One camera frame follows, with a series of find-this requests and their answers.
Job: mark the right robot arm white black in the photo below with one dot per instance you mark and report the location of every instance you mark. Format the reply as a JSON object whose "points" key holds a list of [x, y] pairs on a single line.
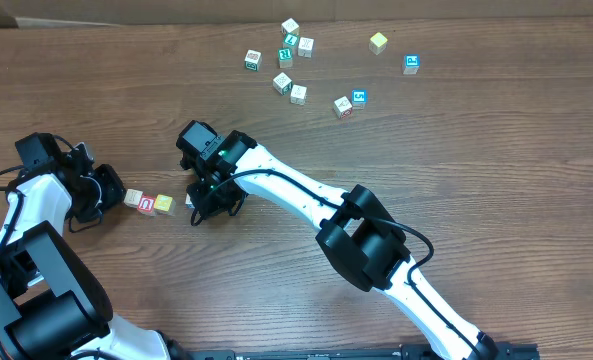
{"points": [[358, 236]]}

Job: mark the green letter R block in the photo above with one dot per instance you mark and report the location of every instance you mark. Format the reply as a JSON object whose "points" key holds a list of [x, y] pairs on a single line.
{"points": [[285, 58]]}

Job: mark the green letter B block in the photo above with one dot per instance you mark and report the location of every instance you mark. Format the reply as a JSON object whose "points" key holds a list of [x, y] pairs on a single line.
{"points": [[253, 60]]}

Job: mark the blue number 5 block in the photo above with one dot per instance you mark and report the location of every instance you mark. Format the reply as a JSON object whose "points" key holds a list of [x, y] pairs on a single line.
{"points": [[359, 98]]}

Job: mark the red edged picture block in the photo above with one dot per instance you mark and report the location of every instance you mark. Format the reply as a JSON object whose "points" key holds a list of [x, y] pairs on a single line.
{"points": [[342, 107]]}

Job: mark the green letter L block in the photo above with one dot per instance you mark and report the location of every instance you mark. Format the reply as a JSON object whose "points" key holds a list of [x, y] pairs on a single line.
{"points": [[291, 41]]}

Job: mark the white picture block upper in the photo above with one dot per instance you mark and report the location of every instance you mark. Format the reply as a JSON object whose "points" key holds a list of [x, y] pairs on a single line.
{"points": [[305, 47]]}

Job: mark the blue letter P block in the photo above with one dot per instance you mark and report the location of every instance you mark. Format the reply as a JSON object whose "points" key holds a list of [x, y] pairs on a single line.
{"points": [[411, 64]]}

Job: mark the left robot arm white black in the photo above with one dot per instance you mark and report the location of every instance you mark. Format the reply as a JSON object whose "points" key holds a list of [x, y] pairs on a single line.
{"points": [[51, 305]]}

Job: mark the yellow block far right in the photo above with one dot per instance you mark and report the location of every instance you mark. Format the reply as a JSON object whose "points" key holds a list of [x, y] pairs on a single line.
{"points": [[378, 43]]}

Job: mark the green edged picture block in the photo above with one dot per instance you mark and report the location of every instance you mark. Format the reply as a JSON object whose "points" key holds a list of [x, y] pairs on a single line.
{"points": [[282, 83]]}

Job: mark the plain white picture block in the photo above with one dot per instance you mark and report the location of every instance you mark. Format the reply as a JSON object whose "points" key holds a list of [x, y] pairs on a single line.
{"points": [[298, 95]]}

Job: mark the white letter I block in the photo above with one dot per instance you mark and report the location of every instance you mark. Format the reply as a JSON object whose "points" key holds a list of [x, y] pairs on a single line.
{"points": [[132, 198]]}

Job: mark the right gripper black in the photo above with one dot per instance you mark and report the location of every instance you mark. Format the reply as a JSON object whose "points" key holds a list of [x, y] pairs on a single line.
{"points": [[208, 206]]}

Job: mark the yellow top block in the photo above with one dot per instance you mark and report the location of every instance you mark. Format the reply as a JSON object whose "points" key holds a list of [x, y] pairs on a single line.
{"points": [[164, 204]]}

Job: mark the yellow block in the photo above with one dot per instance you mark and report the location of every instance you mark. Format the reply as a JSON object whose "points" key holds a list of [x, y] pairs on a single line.
{"points": [[164, 204], [378, 43]]}

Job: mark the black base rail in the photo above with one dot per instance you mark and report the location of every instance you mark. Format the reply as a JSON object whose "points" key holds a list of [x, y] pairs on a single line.
{"points": [[507, 351]]}

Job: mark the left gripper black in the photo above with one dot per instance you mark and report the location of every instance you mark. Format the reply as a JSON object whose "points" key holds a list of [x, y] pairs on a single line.
{"points": [[113, 190]]}

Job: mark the white top back block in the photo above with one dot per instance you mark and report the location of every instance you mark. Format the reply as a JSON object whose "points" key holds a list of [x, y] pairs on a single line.
{"points": [[290, 26]]}

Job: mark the blue edged picture block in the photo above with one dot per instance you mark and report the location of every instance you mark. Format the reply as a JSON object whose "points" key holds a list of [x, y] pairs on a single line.
{"points": [[188, 202]]}

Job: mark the red letter U block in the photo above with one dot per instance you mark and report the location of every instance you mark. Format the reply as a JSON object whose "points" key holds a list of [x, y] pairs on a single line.
{"points": [[146, 205]]}

